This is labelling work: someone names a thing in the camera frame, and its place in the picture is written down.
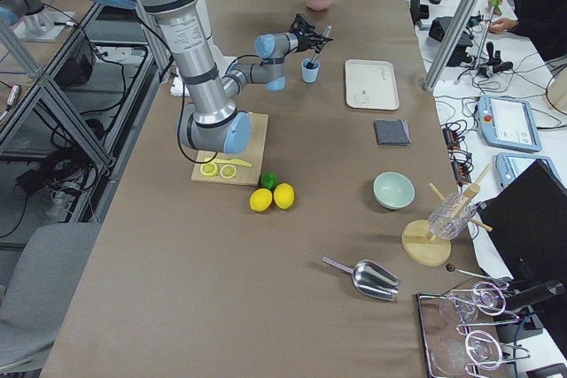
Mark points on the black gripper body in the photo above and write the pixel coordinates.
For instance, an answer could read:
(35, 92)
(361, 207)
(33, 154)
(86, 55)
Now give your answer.
(305, 42)

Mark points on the steel muddler black tip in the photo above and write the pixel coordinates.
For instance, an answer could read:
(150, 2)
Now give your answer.
(318, 49)

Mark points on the light blue cup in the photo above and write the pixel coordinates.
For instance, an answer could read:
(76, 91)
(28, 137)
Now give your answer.
(309, 70)

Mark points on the wooden cup stand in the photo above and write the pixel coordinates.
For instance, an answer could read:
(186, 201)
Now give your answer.
(422, 245)

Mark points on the steel ice scoop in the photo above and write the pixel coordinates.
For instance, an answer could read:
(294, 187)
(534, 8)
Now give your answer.
(369, 278)

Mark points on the cream rabbit tray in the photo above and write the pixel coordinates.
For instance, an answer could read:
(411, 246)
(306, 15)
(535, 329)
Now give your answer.
(371, 84)

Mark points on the grey folded cloth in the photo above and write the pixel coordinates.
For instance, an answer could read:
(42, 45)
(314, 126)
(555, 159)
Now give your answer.
(392, 132)

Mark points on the yellow plastic knife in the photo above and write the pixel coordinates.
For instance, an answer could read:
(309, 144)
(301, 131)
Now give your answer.
(231, 161)

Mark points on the green lime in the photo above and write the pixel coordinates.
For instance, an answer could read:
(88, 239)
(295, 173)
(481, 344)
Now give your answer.
(268, 180)

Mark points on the lemon slice lower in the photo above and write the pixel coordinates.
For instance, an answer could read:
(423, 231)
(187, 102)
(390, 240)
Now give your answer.
(228, 171)

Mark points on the lemon slice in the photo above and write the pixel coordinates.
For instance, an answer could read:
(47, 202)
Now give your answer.
(209, 169)
(228, 171)

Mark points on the yellow lemon upper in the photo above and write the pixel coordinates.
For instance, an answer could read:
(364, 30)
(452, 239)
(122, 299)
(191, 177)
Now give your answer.
(284, 195)

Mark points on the yellow lemon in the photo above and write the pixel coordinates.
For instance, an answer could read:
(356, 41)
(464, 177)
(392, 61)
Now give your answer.
(260, 200)
(284, 195)

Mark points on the lemon slice upper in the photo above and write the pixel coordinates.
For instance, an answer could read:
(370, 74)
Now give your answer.
(209, 169)

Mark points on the yellow lemon lower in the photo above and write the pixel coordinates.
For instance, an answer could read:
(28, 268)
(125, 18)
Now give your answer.
(260, 200)

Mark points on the light green bowl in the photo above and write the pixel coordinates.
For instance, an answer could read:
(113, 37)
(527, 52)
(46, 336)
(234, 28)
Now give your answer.
(393, 190)

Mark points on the blue teach pendant upper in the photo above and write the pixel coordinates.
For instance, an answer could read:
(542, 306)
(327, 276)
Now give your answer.
(508, 123)

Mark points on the blue teach pendant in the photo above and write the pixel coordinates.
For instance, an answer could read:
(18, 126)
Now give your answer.
(510, 165)
(508, 123)

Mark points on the clear glass on stand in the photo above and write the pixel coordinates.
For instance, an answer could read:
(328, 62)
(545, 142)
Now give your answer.
(451, 217)

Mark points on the blue teach pendant lower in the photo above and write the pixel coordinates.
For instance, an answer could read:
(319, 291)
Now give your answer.
(510, 165)

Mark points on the black monitor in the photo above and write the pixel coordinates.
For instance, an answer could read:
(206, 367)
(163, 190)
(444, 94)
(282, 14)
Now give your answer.
(529, 225)

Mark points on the grey office chair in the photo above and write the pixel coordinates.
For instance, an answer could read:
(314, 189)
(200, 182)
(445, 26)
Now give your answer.
(40, 291)

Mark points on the aluminium frame post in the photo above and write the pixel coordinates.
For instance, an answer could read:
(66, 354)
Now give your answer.
(453, 34)

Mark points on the black frame glass rack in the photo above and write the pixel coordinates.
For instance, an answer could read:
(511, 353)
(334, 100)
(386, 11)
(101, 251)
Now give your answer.
(488, 329)

